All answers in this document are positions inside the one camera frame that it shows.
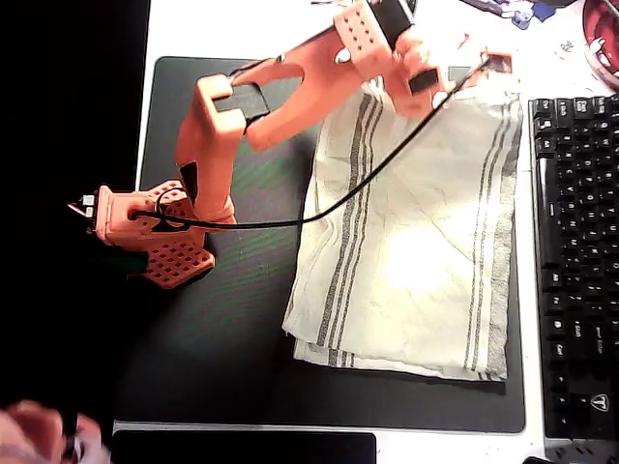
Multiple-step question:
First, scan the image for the black keyboard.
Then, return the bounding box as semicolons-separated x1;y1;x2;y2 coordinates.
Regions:
527;94;619;441

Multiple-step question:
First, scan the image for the black desk mat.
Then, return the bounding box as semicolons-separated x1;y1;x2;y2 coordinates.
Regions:
113;56;527;435

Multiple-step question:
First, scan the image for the person's hand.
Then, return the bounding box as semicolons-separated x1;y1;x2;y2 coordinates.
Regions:
0;398;113;464

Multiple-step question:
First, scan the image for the black flat tablet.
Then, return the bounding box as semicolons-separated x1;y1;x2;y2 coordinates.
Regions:
110;428;377;464

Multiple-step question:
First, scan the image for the black camera cable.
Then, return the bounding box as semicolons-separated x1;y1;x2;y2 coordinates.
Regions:
129;55;492;234

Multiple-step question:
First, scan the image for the orange gripper camera mount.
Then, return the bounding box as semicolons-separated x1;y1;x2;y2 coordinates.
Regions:
481;47;515;77

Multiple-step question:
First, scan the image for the white striped towel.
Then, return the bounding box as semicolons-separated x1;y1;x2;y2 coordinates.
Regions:
281;79;525;383

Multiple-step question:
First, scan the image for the blue plastic clutter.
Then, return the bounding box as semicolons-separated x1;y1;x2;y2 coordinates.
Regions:
458;0;581;30

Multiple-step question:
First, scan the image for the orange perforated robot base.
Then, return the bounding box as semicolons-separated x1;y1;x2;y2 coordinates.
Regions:
67;179;217;290

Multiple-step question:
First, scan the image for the red bowl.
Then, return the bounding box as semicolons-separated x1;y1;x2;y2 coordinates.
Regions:
581;0;619;93

